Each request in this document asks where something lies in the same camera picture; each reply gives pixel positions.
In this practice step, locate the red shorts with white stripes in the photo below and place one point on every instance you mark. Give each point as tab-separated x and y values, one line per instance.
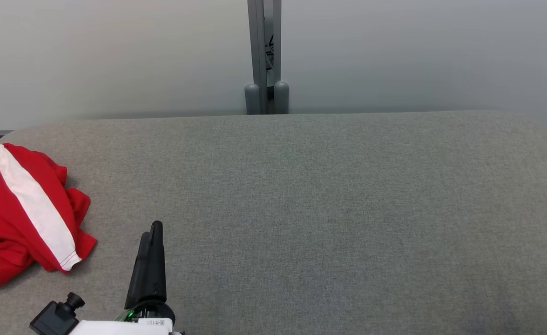
36	204

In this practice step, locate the grey cylindrical post foot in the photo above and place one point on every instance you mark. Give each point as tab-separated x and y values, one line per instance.
281	97
252	100

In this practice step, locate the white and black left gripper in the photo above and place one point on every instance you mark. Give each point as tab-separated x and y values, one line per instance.
150	312

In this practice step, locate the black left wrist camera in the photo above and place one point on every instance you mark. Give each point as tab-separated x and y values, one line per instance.
54	316

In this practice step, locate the grey metal partition post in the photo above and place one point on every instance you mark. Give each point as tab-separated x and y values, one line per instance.
260	46

